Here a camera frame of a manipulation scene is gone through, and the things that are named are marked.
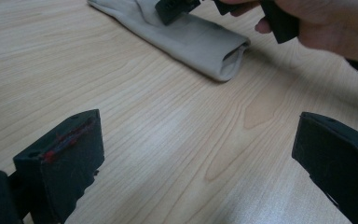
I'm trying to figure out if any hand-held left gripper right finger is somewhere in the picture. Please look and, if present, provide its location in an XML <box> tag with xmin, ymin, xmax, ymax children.
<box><xmin>291</xmin><ymin>111</ymin><xmax>358</xmax><ymax>224</ymax></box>

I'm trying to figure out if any grey cloth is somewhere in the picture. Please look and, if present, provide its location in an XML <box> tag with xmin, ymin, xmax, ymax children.
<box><xmin>86</xmin><ymin>0</ymin><xmax>252</xmax><ymax>83</ymax></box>

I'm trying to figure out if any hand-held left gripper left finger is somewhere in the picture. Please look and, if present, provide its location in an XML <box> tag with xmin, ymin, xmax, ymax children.
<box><xmin>13</xmin><ymin>108</ymin><xmax>105</xmax><ymax>224</ymax></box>

